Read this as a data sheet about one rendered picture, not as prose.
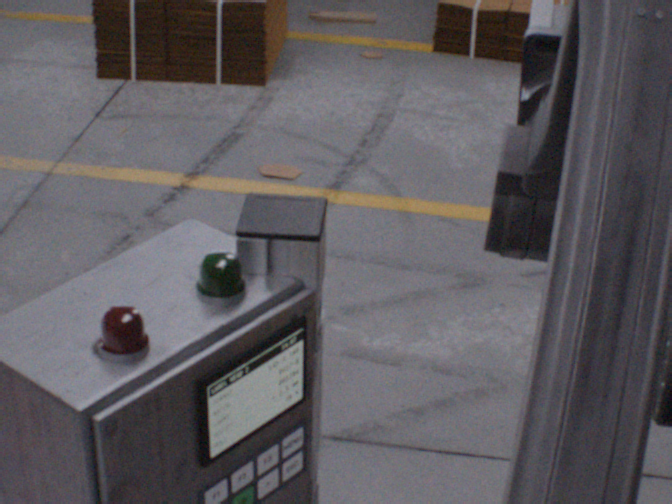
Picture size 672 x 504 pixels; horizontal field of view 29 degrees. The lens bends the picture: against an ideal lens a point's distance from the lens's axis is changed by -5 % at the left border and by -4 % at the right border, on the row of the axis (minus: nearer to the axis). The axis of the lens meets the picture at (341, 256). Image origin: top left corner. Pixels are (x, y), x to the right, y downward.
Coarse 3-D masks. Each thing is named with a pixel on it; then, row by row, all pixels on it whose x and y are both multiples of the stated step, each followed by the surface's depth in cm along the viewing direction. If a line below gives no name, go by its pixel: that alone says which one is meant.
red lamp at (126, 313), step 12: (108, 312) 63; (120, 312) 63; (132, 312) 63; (108, 324) 63; (120, 324) 63; (132, 324) 63; (144, 324) 64; (108, 336) 63; (120, 336) 63; (132, 336) 63; (144, 336) 64; (108, 348) 63; (120, 348) 63; (132, 348) 63; (144, 348) 63; (108, 360) 63; (120, 360) 63; (132, 360) 63
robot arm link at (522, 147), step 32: (576, 0) 67; (576, 32) 69; (576, 64) 71; (512, 128) 84; (544, 128) 79; (512, 160) 83; (544, 160) 80; (512, 192) 85; (544, 192) 82; (512, 224) 85; (512, 256) 88
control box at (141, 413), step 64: (128, 256) 72; (192, 256) 72; (0, 320) 66; (64, 320) 66; (192, 320) 67; (256, 320) 68; (0, 384) 64; (64, 384) 61; (128, 384) 62; (192, 384) 65; (0, 448) 67; (64, 448) 62; (128, 448) 63; (192, 448) 67; (256, 448) 72
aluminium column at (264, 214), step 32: (256, 224) 70; (288, 224) 71; (320, 224) 70; (256, 256) 70; (288, 256) 70; (320, 256) 70; (320, 288) 72; (320, 320) 76; (320, 352) 76; (320, 384) 78; (320, 416) 80
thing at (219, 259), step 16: (208, 256) 68; (224, 256) 68; (208, 272) 67; (224, 272) 67; (240, 272) 68; (208, 288) 68; (224, 288) 68; (240, 288) 68; (208, 304) 68; (224, 304) 68
